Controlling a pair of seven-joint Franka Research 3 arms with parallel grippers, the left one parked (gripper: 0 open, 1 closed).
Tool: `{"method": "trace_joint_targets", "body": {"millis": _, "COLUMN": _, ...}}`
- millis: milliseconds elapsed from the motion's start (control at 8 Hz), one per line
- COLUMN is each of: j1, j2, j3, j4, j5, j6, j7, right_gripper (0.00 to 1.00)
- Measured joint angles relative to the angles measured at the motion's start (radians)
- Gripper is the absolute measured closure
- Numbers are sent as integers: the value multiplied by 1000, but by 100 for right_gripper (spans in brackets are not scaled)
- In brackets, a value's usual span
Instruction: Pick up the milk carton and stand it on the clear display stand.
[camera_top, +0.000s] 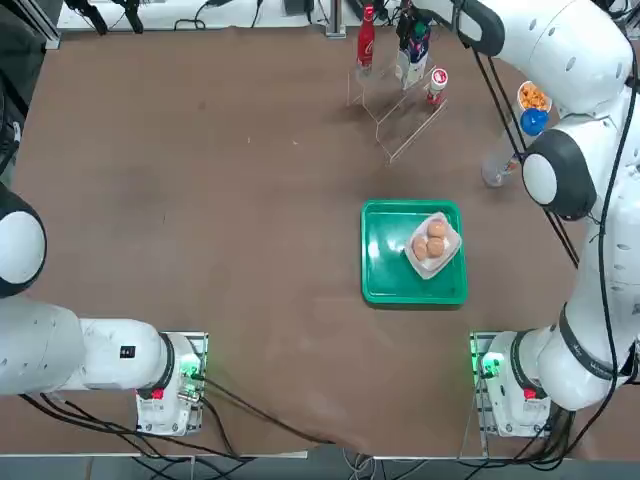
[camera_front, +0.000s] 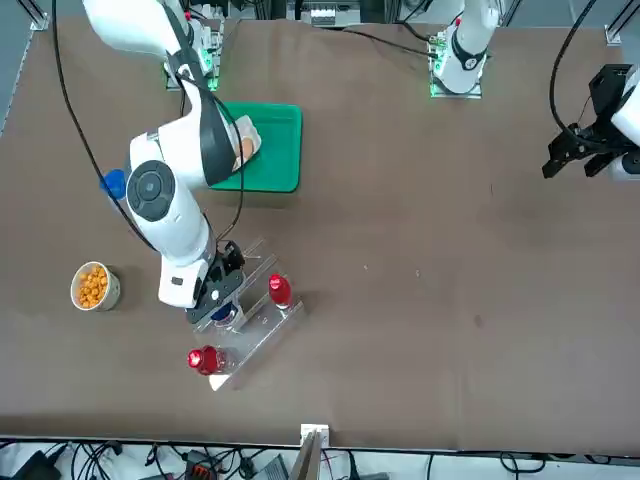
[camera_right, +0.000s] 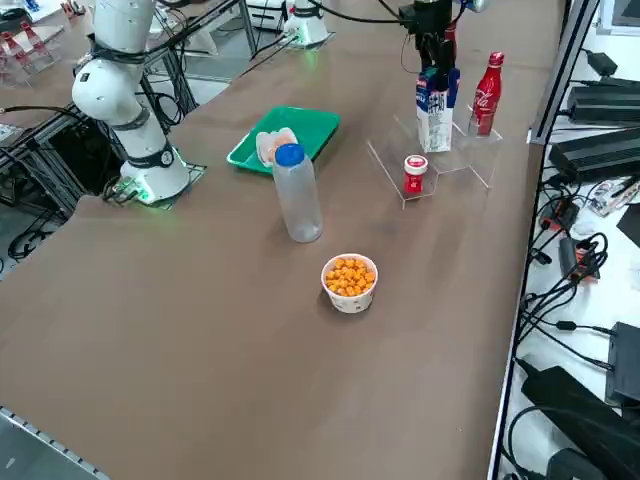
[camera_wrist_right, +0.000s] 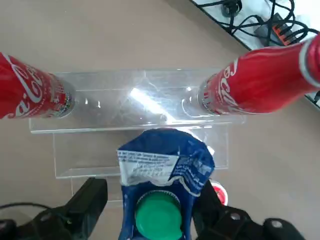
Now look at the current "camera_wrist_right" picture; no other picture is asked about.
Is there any clear acrylic display stand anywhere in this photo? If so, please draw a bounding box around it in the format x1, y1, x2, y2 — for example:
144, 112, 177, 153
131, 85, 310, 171
28, 68, 247, 202

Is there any blue white milk carton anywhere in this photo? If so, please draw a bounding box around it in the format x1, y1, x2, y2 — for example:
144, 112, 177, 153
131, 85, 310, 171
116, 127, 216, 240

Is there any dark grey power brick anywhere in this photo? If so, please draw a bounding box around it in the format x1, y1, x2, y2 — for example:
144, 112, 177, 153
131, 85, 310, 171
254, 24, 273, 47

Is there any black looped cable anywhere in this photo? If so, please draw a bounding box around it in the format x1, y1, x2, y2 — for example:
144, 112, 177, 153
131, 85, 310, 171
228, 13, 320, 38

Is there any black orange connector device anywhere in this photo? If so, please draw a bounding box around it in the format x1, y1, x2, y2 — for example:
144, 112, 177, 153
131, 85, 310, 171
271, 19, 309, 46

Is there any black cable with plug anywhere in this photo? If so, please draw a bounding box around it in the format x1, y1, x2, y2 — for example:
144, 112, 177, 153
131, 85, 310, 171
192, 0, 244, 18

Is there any small red cola can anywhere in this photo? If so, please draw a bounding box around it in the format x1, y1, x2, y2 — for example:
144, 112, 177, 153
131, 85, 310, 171
209, 181, 229, 207

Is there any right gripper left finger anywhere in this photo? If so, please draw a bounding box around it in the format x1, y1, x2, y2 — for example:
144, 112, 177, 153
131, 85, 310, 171
0, 177, 109, 240

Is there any red cola bottle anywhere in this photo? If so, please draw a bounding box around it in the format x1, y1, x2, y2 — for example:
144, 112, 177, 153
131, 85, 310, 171
197, 33, 320, 117
0, 51, 77, 121

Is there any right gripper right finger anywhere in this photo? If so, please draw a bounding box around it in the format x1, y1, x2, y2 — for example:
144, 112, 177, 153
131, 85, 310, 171
193, 178, 305, 240

